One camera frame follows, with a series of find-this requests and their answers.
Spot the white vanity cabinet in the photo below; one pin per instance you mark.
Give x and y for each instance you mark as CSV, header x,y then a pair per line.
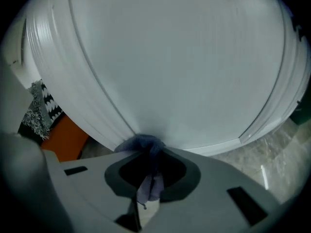
x,y
36,57

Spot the dark blue cloth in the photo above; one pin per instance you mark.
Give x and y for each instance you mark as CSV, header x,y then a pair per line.
x,y
149,188

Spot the grey fluffy blanket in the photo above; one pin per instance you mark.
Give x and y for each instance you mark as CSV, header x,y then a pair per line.
x,y
36,120

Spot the striped black white blanket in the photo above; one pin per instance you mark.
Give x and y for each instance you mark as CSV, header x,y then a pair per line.
x,y
52,105

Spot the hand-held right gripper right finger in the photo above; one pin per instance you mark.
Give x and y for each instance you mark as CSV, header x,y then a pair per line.
x,y
213,210

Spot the white cabinet door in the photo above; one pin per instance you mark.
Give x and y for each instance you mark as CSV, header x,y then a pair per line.
x,y
170,57

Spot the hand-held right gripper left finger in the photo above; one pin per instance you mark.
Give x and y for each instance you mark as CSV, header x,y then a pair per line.
x,y
92,190

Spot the orange sofa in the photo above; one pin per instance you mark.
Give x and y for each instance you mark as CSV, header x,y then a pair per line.
x,y
65,139

